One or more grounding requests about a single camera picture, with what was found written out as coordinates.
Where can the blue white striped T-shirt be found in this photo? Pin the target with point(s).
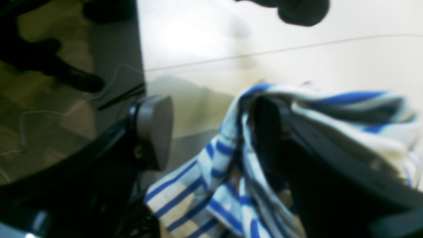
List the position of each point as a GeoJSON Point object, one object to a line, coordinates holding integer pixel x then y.
{"type": "Point", "coordinates": [222, 192]}

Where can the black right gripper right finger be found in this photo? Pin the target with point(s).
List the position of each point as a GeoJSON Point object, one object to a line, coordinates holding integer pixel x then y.
{"type": "Point", "coordinates": [335, 194]}

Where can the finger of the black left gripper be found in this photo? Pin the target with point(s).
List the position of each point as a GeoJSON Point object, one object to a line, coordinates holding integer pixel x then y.
{"type": "Point", "coordinates": [306, 13]}

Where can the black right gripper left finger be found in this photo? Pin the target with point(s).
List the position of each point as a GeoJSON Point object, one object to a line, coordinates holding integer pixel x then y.
{"type": "Point", "coordinates": [96, 192]}

